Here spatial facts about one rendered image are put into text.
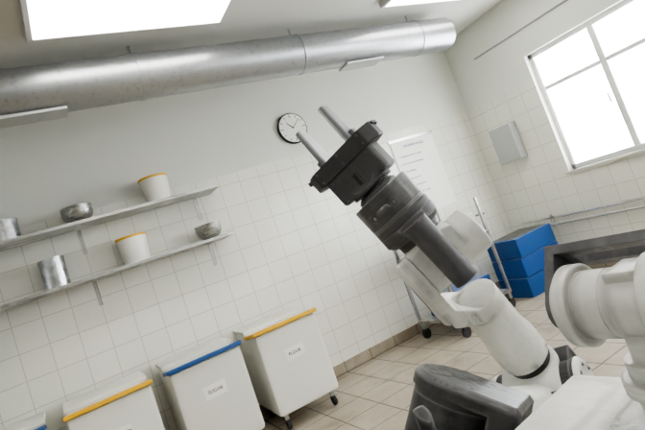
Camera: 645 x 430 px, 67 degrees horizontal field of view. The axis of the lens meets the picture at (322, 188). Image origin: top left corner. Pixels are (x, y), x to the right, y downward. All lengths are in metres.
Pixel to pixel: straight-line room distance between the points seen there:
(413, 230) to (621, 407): 0.28
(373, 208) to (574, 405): 0.31
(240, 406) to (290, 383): 0.40
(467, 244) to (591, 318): 0.28
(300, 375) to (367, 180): 3.39
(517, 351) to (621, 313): 0.37
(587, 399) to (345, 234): 4.54
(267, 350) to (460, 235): 3.29
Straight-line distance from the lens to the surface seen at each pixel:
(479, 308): 0.70
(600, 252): 0.45
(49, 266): 4.07
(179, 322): 4.36
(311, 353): 4.00
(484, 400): 0.51
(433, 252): 0.62
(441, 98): 6.21
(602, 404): 0.47
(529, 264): 5.38
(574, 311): 0.41
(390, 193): 0.63
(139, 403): 3.70
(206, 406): 3.78
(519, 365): 0.77
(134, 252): 4.07
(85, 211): 4.11
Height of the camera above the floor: 1.32
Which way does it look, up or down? 5 degrees up
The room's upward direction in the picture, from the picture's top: 19 degrees counter-clockwise
